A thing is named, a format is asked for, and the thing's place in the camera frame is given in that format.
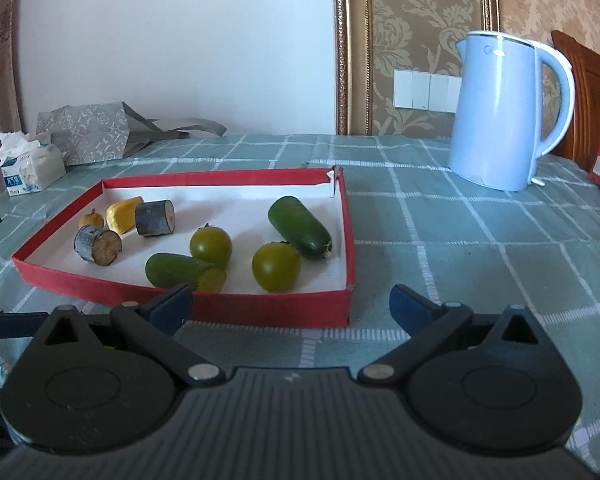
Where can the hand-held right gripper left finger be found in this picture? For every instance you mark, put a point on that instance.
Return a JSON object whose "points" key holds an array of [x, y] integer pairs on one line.
{"points": [[172, 306]]}

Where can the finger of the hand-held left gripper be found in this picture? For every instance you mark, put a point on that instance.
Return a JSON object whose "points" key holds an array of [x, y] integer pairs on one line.
{"points": [[15, 324]]}

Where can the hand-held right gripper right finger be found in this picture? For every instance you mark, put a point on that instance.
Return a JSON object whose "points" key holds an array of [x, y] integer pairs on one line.
{"points": [[407, 307]]}

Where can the green cucumber half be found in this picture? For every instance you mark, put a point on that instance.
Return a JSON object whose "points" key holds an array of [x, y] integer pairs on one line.
{"points": [[182, 271], [300, 227]]}

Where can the green tomato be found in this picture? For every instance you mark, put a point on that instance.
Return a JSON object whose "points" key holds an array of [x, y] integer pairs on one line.
{"points": [[210, 245], [276, 267]]}

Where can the shallow red cardboard box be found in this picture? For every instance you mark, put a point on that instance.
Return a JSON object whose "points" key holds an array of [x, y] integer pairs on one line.
{"points": [[325, 305]]}

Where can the purple eggplant piece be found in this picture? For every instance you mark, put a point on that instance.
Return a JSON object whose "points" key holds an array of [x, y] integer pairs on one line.
{"points": [[155, 217], [97, 245]]}

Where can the small orange round fruit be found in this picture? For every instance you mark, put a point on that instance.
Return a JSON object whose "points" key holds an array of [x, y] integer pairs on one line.
{"points": [[91, 219]]}

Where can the green checked tablecloth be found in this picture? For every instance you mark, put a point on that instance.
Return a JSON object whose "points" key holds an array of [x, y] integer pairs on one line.
{"points": [[480, 270]]}

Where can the white tissue pack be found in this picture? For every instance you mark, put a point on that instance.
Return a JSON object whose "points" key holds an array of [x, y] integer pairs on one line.
{"points": [[30, 167]]}

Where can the grey patterned gift bag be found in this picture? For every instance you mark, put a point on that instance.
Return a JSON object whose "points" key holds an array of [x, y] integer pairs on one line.
{"points": [[90, 130]]}

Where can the light blue electric kettle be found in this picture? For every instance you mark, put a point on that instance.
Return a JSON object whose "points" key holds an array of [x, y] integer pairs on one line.
{"points": [[495, 115]]}

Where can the white wall switch panel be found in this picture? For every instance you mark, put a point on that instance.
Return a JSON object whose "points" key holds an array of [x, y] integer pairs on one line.
{"points": [[425, 90]]}

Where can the gold wall moulding frame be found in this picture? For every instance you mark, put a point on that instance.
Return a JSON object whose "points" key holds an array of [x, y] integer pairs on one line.
{"points": [[352, 45]]}

